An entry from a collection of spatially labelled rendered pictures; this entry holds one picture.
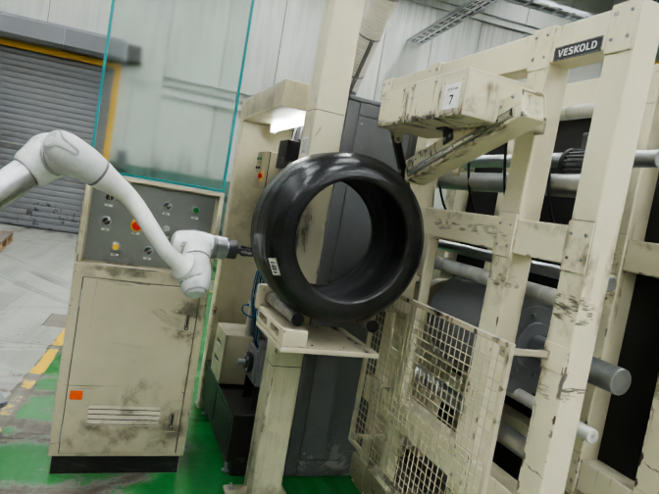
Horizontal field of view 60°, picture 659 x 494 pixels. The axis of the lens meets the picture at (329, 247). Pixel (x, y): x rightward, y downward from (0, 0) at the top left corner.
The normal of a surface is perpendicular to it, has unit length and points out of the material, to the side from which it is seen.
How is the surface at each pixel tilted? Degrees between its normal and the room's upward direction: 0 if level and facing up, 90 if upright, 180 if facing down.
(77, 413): 90
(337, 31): 90
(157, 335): 90
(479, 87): 90
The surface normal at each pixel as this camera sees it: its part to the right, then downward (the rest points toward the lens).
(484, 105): 0.35, 0.13
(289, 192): -0.33, -0.32
